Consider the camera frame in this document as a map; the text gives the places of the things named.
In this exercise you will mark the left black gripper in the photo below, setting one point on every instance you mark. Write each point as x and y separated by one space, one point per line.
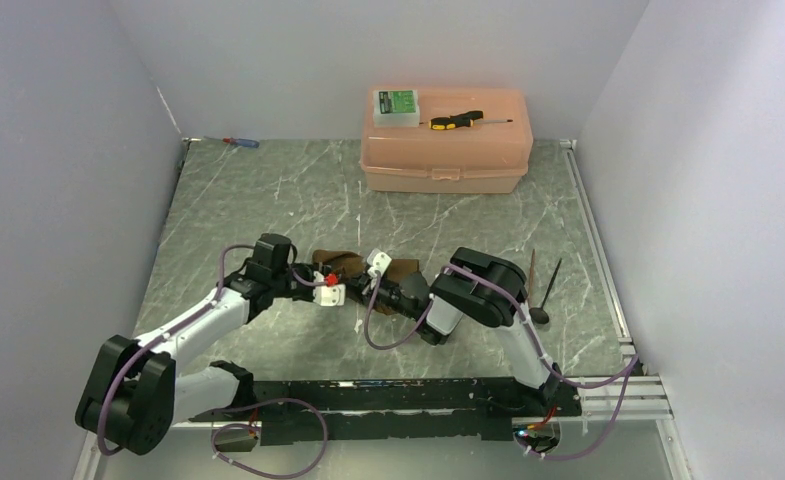
307 297

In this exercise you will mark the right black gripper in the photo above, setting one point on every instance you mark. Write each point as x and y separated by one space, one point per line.
360 286

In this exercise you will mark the brown cloth napkin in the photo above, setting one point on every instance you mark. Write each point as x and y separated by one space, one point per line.
347 264

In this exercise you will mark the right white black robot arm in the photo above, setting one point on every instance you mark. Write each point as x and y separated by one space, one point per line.
475 285

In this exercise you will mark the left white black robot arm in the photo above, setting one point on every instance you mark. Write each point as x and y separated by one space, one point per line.
167 358

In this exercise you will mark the black spoon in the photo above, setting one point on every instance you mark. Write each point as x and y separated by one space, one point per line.
538 313

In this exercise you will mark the blue red screwdriver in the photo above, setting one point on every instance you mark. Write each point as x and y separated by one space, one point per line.
239 142

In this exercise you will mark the pink plastic storage box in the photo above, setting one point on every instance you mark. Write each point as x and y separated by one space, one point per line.
484 159

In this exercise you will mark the yellow black screwdriver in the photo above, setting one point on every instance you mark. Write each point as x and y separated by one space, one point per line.
467 119

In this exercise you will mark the green white small box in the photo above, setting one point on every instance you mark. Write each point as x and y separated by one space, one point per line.
395 108

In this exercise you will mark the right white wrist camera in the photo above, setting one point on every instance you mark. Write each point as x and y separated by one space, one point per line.
378 263

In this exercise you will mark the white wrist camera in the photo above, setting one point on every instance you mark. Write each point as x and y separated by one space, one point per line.
378 263
330 293

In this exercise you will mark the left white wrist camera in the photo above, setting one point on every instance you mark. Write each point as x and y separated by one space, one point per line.
330 293

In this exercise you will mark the aluminium frame rail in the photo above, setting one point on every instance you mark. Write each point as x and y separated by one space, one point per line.
554 422

